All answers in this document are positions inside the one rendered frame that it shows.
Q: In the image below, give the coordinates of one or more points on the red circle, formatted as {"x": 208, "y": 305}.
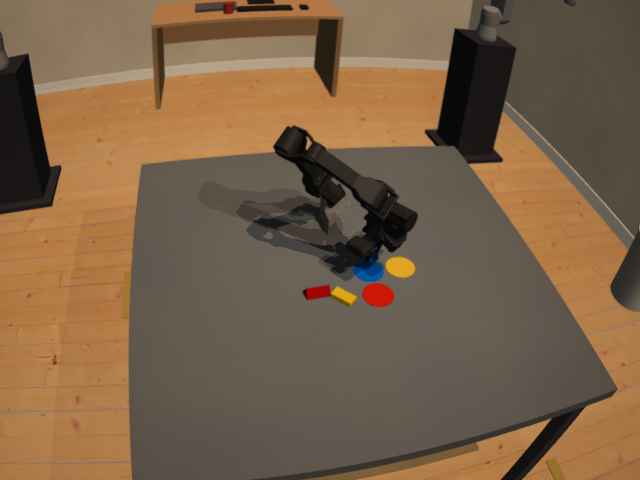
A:
{"x": 378, "y": 295}

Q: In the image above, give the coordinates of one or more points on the blue circle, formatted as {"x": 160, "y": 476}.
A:
{"x": 367, "y": 271}

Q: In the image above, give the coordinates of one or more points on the orange circle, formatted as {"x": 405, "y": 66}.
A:
{"x": 400, "y": 267}

